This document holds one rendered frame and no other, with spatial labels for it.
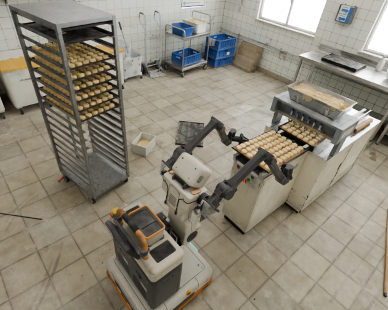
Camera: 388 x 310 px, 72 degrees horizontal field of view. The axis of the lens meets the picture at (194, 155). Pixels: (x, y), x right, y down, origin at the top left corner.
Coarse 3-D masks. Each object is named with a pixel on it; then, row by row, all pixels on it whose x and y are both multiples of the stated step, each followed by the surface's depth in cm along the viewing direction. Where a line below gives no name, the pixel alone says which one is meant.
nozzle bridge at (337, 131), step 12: (276, 96) 266; (288, 96) 269; (276, 108) 273; (288, 108) 269; (300, 108) 250; (276, 120) 290; (300, 120) 260; (312, 120) 253; (324, 120) 237; (336, 120) 239; (348, 120) 241; (324, 132) 246; (336, 132) 231; (348, 132) 241; (336, 144) 237
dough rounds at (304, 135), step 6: (282, 126) 273; (288, 126) 274; (294, 126) 275; (294, 132) 266; (300, 132) 268; (306, 132) 268; (312, 132) 272; (300, 138) 262; (306, 138) 259; (312, 138) 263; (318, 138) 261; (324, 138) 265; (312, 144) 254
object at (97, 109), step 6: (48, 96) 251; (54, 102) 246; (108, 102) 252; (66, 108) 238; (90, 108) 241; (96, 108) 243; (102, 108) 243; (108, 108) 246; (72, 114) 234; (84, 114) 235; (90, 114) 233
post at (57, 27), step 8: (56, 24) 174; (56, 32) 178; (64, 48) 185; (64, 56) 187; (64, 64) 190; (72, 88) 203; (72, 96) 206; (72, 104) 211; (80, 120) 222; (80, 128) 226; (80, 136) 230; (88, 160) 249; (88, 168) 254; (88, 176) 261
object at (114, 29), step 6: (114, 18) 205; (114, 24) 207; (114, 30) 210; (114, 42) 216; (114, 54) 223; (120, 72) 233; (120, 78) 236; (120, 84) 239; (120, 90) 242; (120, 96) 245; (120, 102) 249; (120, 108) 254; (126, 144) 282; (126, 150) 286; (126, 156) 291; (126, 162) 295; (126, 168) 301; (126, 174) 308
